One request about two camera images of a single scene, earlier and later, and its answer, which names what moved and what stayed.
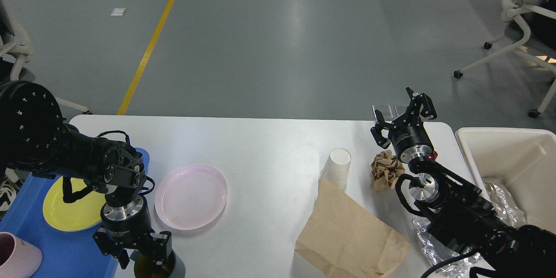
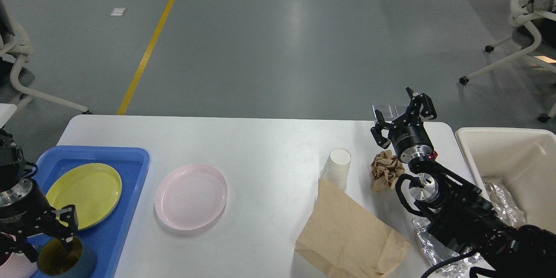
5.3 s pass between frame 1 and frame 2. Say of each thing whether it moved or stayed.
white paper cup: stayed
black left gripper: moved
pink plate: stayed
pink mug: stayed
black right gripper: stayed
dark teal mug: moved
